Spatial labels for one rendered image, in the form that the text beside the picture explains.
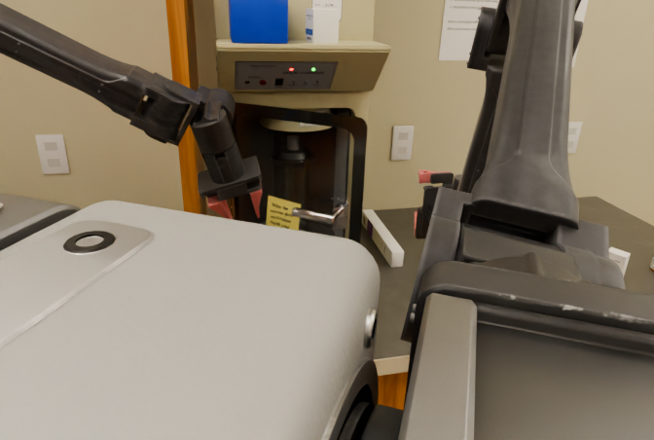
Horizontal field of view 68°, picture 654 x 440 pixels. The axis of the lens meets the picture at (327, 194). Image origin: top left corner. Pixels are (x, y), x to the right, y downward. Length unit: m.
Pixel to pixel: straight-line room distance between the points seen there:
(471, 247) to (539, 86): 0.18
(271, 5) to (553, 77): 0.60
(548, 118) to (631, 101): 1.69
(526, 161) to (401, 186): 1.34
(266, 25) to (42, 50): 0.36
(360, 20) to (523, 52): 0.66
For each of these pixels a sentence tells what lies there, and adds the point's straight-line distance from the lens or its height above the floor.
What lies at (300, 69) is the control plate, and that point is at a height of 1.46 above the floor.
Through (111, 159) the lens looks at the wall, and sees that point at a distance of 1.54.
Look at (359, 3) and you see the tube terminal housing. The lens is 1.05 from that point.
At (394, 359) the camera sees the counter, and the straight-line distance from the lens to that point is 1.01.
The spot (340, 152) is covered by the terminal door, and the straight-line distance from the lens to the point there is 0.92.
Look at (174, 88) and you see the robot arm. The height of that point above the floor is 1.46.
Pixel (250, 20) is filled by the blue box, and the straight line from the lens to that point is 0.91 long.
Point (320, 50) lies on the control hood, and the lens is 0.92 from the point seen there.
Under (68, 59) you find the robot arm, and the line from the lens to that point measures 0.75.
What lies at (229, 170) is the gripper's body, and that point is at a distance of 0.77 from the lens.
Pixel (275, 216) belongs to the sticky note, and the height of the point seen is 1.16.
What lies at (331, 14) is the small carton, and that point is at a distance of 0.95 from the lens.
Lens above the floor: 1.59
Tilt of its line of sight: 22 degrees down
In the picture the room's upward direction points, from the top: 2 degrees clockwise
